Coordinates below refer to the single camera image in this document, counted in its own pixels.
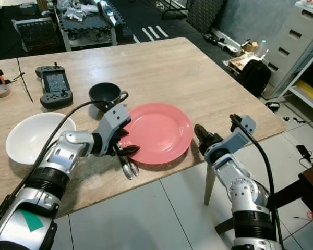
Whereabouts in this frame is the open cardboard box with clutter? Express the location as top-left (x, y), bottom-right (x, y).
top-left (224, 39), bottom-right (262, 74)

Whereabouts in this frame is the black ribbed foam panel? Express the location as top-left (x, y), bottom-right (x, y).
top-left (185, 0), bottom-right (228, 35)

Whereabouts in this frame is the brown tape roll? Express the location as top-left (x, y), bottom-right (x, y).
top-left (0, 84), bottom-right (11, 99)

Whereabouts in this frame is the dark grey cup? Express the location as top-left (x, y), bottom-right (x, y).
top-left (89, 82), bottom-right (129, 113)

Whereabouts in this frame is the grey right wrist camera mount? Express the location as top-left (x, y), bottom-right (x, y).
top-left (208, 115), bottom-right (257, 162)

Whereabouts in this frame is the light wooden table leg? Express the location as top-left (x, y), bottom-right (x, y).
top-left (205, 166), bottom-right (218, 206)

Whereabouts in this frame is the metal fork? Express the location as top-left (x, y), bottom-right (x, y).
top-left (120, 157), bottom-right (134, 181)

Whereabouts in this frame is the white bowl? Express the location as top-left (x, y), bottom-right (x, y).
top-left (5, 112), bottom-right (78, 166)

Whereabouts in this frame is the grey drawer cabinet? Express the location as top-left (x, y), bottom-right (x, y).
top-left (262, 6), bottom-right (313, 100)

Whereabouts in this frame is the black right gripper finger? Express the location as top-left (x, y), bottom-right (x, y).
top-left (194, 124), bottom-right (212, 144)

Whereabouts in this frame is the thin black cable tie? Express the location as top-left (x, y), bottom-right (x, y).
top-left (17, 57), bottom-right (35, 103)

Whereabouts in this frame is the black power adapter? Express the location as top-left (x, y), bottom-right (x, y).
top-left (264, 102), bottom-right (281, 113)
top-left (297, 144), bottom-right (313, 161)

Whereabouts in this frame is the power strip on floor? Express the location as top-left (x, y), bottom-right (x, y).
top-left (203, 32), bottom-right (236, 53)

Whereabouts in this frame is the yellow box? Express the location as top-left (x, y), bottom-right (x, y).
top-left (295, 80), bottom-right (313, 108)

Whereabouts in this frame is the black clothes rack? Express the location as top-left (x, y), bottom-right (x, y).
top-left (156, 0), bottom-right (189, 21)

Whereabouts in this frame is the metal cart with clutter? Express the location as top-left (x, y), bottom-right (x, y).
top-left (52, 0), bottom-right (122, 52)

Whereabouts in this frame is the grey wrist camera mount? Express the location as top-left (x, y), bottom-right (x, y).
top-left (94, 103), bottom-right (131, 157)
top-left (208, 115), bottom-right (257, 162)

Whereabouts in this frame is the clutter pile on cabinet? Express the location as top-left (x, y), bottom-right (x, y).
top-left (297, 0), bottom-right (313, 13)

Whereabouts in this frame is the white metal shelf rack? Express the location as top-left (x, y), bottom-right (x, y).
top-left (287, 44), bottom-right (313, 118)

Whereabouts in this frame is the black backpack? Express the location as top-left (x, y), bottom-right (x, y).
top-left (236, 60), bottom-right (272, 99)

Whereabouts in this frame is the pink plate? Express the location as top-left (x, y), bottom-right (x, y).
top-left (120, 103), bottom-right (194, 166)

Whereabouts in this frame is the grey handheld controller with screen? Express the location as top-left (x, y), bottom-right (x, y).
top-left (35, 64), bottom-right (74, 109)

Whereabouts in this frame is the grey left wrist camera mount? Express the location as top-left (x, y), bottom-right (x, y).
top-left (94, 103), bottom-right (131, 157)

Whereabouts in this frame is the black wire crate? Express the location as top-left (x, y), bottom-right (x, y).
top-left (13, 17), bottom-right (61, 52)

